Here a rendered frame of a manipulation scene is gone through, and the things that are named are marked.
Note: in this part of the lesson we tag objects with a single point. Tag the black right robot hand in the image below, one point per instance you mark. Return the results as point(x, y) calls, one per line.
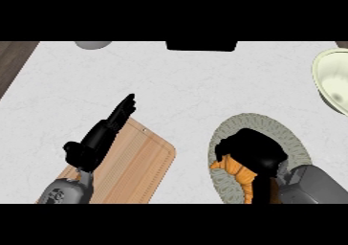
point(253, 148)

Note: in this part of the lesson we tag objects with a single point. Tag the grey round object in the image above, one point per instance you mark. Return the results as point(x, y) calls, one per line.
point(92, 44)

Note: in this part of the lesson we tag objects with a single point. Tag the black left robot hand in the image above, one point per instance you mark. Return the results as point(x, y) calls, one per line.
point(94, 142)

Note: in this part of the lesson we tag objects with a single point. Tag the black appliance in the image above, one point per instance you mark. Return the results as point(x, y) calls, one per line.
point(201, 45)

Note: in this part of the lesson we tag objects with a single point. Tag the wooden cutting board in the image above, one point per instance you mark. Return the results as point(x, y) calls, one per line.
point(128, 166)

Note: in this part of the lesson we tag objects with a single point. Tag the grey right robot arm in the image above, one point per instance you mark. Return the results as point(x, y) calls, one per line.
point(312, 186)

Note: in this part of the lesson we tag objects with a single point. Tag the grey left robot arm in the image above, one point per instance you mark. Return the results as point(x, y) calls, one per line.
point(65, 190)

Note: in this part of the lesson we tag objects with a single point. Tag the pale yellow bowl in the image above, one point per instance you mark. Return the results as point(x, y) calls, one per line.
point(339, 81)

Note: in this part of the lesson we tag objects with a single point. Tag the orange croissant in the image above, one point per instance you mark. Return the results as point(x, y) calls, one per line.
point(237, 169)

